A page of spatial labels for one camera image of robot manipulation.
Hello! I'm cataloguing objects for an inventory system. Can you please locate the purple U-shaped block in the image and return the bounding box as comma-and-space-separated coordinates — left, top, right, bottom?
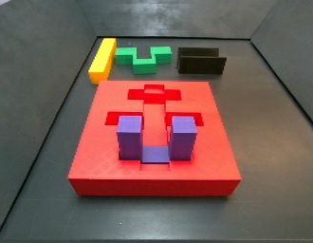
116, 116, 197, 164

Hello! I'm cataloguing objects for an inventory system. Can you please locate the yellow long bar block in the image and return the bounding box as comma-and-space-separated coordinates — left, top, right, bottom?
87, 38, 116, 84

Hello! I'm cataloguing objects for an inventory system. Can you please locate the red slotted base block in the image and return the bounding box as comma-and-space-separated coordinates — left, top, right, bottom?
67, 81, 241, 196

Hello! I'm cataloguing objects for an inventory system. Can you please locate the green stepped block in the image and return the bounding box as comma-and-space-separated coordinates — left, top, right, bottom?
114, 47, 172, 74

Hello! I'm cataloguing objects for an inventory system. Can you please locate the black angle bracket fixture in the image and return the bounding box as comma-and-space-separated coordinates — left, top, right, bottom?
177, 47, 227, 75

